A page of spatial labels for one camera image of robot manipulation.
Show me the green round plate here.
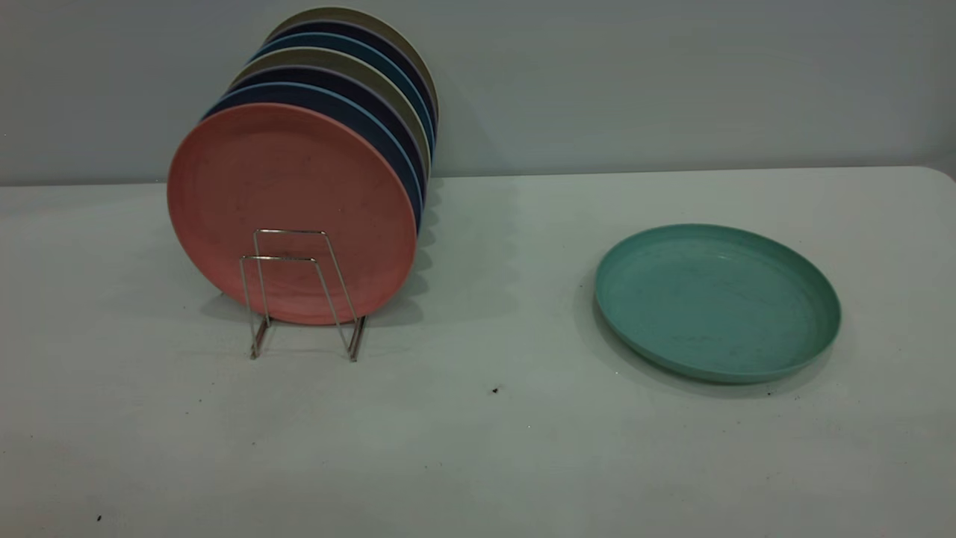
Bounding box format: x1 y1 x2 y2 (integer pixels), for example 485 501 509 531
595 223 842 385

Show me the pink round plate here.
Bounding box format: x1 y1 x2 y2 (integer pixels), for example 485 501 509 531
167 103 418 326

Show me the dark purple round plate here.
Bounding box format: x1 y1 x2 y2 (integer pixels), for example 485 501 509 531
265 19 438 126
228 64 429 204

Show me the beige round plate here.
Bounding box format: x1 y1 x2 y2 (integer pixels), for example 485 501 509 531
230 46 433 180
265 7 440 120

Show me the teal blue round plate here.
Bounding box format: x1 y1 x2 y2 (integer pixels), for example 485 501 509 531
250 31 437 150

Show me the metal wire plate rack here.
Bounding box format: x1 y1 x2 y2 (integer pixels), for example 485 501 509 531
239 229 367 363

